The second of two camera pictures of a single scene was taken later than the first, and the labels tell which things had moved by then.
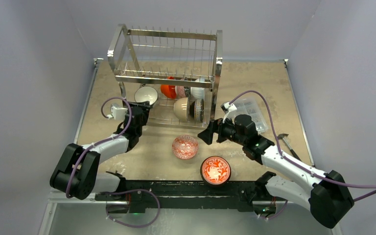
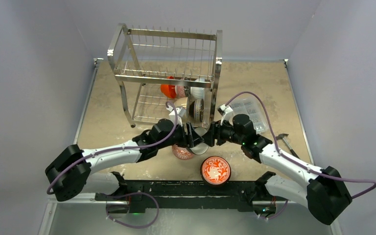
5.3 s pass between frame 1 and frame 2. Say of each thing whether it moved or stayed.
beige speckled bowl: moved
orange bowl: stayed
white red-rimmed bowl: moved
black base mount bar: stayed
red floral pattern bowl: stayed
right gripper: stayed
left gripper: moved
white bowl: stayed
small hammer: stayed
